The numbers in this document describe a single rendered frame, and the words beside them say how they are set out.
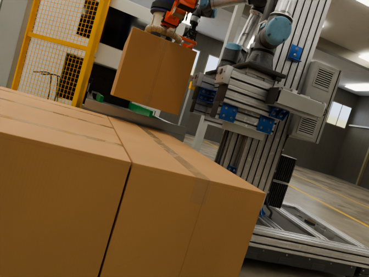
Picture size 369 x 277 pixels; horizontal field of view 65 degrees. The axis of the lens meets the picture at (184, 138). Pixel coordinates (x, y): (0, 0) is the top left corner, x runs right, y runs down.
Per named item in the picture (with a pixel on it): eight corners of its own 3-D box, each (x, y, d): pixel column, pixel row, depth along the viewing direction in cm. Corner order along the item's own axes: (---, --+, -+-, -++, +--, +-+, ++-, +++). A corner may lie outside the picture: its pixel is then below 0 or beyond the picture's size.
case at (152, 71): (110, 94, 222) (124, 43, 219) (159, 109, 234) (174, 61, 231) (112, 95, 165) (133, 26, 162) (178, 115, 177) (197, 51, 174)
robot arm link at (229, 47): (218, 57, 200) (224, 38, 199) (223, 62, 213) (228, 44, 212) (235, 61, 196) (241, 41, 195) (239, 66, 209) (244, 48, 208)
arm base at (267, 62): (263, 75, 166) (268, 58, 165) (277, 73, 151) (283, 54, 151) (239, 66, 162) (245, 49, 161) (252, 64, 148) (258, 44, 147)
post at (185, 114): (158, 184, 272) (190, 81, 264) (165, 186, 274) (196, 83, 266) (160, 187, 265) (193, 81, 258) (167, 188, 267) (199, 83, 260)
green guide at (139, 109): (127, 107, 420) (129, 101, 419) (134, 109, 424) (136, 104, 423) (147, 119, 270) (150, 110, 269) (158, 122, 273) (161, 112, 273)
